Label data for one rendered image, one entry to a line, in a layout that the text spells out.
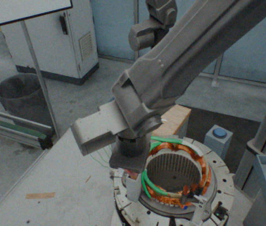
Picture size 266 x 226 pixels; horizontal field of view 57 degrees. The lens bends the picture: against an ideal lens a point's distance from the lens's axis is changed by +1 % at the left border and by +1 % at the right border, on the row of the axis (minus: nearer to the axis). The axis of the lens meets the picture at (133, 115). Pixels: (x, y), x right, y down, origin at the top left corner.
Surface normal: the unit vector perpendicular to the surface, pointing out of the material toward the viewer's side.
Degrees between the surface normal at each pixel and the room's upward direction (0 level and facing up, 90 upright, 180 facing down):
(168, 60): 74
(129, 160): 6
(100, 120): 32
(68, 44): 90
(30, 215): 0
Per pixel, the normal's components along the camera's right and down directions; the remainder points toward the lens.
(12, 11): 0.65, 0.39
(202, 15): -0.73, 0.22
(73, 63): -0.38, 0.61
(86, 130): 0.11, -0.32
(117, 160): -0.04, -0.69
